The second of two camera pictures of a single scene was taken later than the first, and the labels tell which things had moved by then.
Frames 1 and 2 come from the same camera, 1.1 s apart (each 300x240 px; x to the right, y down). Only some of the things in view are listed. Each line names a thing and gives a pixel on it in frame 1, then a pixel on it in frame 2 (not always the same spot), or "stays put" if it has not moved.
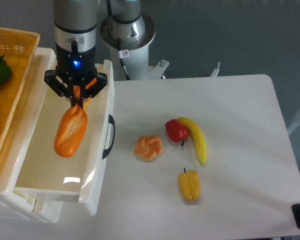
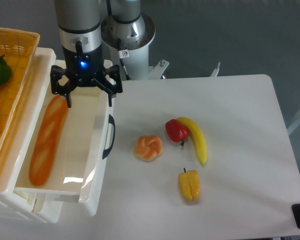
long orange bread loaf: [72, 128] → [48, 141]
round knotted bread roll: [148, 148] stays put
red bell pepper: [176, 131] stays put
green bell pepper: [0, 72] stays put
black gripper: [75, 75] → [82, 69]
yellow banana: [199, 141] stays put
